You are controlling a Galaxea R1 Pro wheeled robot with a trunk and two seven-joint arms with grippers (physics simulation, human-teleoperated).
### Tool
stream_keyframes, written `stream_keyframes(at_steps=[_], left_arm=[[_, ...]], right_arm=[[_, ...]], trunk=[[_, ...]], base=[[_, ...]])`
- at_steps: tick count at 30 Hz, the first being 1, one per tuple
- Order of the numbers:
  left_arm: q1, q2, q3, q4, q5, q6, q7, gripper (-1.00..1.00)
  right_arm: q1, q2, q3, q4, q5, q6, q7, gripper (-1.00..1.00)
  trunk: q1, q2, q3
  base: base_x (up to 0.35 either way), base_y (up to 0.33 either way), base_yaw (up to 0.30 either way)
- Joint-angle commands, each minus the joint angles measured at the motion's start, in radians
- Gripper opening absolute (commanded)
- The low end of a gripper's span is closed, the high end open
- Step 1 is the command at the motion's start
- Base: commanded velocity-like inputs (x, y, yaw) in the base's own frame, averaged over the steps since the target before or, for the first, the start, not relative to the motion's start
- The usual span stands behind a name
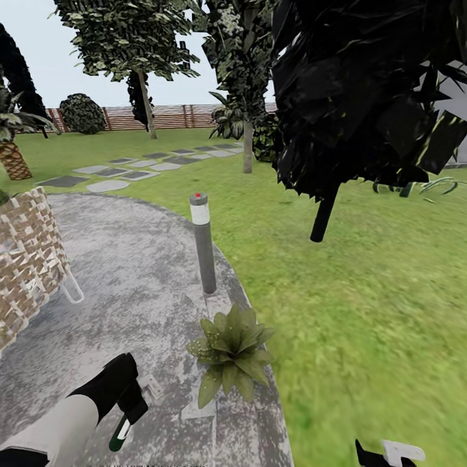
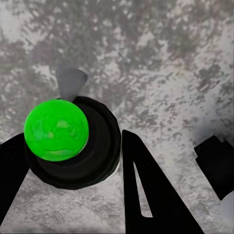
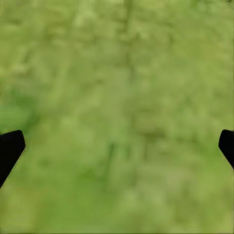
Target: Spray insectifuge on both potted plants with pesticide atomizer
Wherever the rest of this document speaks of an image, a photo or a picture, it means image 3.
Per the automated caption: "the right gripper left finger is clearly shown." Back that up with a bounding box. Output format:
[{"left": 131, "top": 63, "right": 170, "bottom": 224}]
[{"left": 0, "top": 130, "right": 25, "bottom": 188}]

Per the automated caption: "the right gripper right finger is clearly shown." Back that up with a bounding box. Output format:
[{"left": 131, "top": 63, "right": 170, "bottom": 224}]
[{"left": 218, "top": 130, "right": 234, "bottom": 169}]

